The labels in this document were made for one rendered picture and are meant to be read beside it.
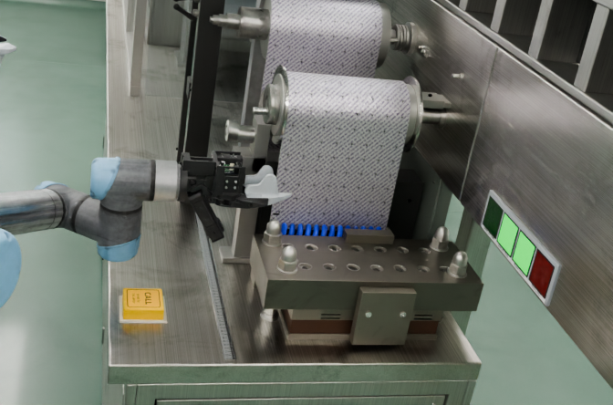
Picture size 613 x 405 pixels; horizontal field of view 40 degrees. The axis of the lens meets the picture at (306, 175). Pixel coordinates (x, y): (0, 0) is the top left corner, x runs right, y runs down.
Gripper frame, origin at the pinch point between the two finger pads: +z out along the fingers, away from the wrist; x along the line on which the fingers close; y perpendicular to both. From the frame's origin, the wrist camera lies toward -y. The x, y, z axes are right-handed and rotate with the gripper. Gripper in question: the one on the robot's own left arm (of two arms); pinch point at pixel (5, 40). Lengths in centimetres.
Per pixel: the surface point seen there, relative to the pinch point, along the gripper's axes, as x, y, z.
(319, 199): 65, 6, 31
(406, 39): 50, -17, 65
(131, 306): 59, 23, -5
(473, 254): 79, 22, 73
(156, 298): 59, 23, 0
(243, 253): 54, 24, 25
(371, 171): 69, -1, 38
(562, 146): 104, -28, 31
